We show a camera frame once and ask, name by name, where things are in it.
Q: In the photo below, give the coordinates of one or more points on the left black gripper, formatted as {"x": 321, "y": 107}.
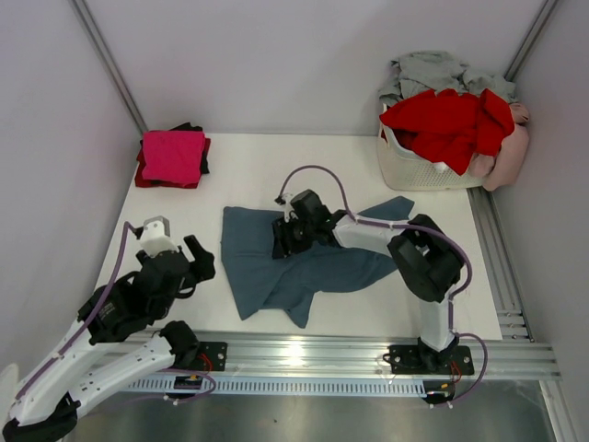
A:
{"x": 202, "y": 267}

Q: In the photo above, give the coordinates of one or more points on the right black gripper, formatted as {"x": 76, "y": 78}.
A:
{"x": 281, "y": 231}

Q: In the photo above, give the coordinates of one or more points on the blue grey t shirt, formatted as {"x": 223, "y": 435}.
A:
{"x": 257, "y": 281}

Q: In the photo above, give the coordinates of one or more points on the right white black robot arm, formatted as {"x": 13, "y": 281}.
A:
{"x": 428, "y": 264}

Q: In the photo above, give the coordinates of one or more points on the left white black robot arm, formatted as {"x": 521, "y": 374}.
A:
{"x": 67, "y": 385}

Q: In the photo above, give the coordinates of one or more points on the white plastic laundry basket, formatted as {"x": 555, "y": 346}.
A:
{"x": 402, "y": 170}

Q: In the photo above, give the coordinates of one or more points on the folded black t shirt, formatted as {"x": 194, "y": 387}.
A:
{"x": 202, "y": 147}

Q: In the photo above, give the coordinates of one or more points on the light pink t shirt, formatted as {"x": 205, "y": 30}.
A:
{"x": 504, "y": 169}

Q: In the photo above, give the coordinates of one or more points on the left corner aluminium profile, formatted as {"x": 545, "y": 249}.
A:
{"x": 92, "y": 30}

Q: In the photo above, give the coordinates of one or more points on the corner aluminium profile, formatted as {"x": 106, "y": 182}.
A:
{"x": 532, "y": 35}
{"x": 92, "y": 30}

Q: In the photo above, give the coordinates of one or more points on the right corner aluminium profile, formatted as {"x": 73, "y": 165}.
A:
{"x": 532, "y": 35}

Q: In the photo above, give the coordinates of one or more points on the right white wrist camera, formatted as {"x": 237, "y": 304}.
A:
{"x": 285, "y": 201}

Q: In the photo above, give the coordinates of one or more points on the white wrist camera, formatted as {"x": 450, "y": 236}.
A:
{"x": 155, "y": 237}
{"x": 285, "y": 201}

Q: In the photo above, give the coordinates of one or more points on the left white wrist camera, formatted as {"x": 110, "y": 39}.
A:
{"x": 155, "y": 237}

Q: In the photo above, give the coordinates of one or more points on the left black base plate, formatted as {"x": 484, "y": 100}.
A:
{"x": 211, "y": 357}

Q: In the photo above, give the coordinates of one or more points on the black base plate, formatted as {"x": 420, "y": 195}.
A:
{"x": 211, "y": 357}
{"x": 405, "y": 361}

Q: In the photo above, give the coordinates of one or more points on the aluminium mounting rail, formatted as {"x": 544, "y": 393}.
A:
{"x": 299, "y": 356}

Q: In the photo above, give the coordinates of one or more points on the white slotted cable duct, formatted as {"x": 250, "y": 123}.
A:
{"x": 235, "y": 385}

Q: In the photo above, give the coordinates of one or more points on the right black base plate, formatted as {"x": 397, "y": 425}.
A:
{"x": 405, "y": 361}

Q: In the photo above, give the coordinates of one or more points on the right side aluminium rail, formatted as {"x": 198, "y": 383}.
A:
{"x": 504, "y": 286}

